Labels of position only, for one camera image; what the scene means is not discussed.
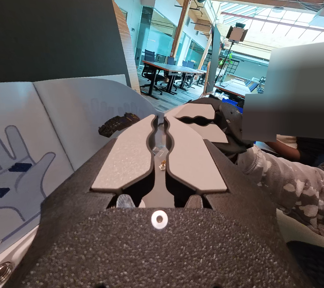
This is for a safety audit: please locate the brown topped desk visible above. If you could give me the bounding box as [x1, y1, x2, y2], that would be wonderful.
[143, 59, 207, 98]

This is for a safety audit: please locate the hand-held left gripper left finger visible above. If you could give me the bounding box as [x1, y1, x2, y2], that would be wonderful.
[91, 114, 156, 195]

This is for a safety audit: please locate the lego instruction booklet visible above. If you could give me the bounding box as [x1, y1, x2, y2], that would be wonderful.
[0, 74, 159, 245]

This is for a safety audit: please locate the blue plastic bin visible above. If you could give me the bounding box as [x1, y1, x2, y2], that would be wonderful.
[222, 96, 245, 114]

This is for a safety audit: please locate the black office chair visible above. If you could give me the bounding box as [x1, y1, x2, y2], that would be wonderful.
[140, 50, 164, 97]
[175, 59, 199, 89]

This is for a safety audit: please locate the white book stand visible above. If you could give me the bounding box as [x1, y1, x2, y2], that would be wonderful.
[0, 0, 141, 288]

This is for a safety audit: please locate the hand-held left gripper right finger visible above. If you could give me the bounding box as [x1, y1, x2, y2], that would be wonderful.
[166, 114, 229, 195]

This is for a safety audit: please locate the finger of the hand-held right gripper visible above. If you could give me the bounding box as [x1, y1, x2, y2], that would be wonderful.
[195, 121, 230, 144]
[164, 103, 216, 120]

